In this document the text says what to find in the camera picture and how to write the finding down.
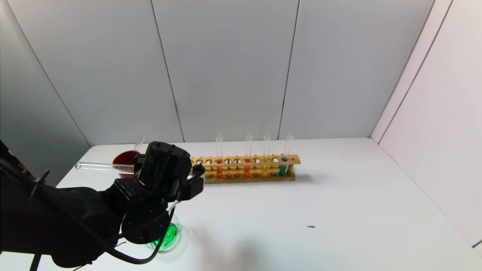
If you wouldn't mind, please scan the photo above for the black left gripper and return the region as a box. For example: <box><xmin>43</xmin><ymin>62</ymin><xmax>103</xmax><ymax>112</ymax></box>
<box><xmin>134</xmin><ymin>154</ymin><xmax>146</xmax><ymax>176</ymax></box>

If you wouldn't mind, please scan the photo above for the glass test tube yellow liquid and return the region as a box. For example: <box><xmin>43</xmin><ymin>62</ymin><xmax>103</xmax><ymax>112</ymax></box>
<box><xmin>261</xmin><ymin>133</ymin><xmax>271</xmax><ymax>178</ymax></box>
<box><xmin>75</xmin><ymin>162</ymin><xmax>136</xmax><ymax>173</ymax></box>

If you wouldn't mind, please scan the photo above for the glass test tube orange liquid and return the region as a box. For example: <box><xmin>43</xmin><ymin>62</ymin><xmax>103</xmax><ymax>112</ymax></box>
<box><xmin>215</xmin><ymin>134</ymin><xmax>224</xmax><ymax>180</ymax></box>
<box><xmin>243</xmin><ymin>132</ymin><xmax>253</xmax><ymax>179</ymax></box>

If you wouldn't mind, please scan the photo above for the wooden test tube rack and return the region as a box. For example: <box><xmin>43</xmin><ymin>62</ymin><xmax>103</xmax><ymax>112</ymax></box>
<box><xmin>190</xmin><ymin>154</ymin><xmax>301</xmax><ymax>184</ymax></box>

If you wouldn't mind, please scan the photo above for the glass test tube teal liquid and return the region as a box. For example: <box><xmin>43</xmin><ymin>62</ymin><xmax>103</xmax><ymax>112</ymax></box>
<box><xmin>278</xmin><ymin>132</ymin><xmax>294</xmax><ymax>177</ymax></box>

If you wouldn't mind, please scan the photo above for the dark red plastic cup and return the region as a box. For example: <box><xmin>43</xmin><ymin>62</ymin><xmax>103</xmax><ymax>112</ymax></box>
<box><xmin>113</xmin><ymin>150</ymin><xmax>142</xmax><ymax>178</ymax></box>

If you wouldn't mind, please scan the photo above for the clear glass dish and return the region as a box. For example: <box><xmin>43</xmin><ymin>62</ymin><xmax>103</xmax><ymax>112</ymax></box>
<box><xmin>146</xmin><ymin>215</ymin><xmax>190</xmax><ymax>260</ymax></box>

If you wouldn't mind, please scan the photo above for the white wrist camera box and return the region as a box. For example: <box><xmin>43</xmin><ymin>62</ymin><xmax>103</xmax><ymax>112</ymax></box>
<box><xmin>178</xmin><ymin>165</ymin><xmax>206</xmax><ymax>202</ymax></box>

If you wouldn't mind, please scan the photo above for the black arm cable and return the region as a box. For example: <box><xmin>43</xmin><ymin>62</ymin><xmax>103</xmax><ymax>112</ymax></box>
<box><xmin>30</xmin><ymin>199</ymin><xmax>179</xmax><ymax>271</ymax></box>

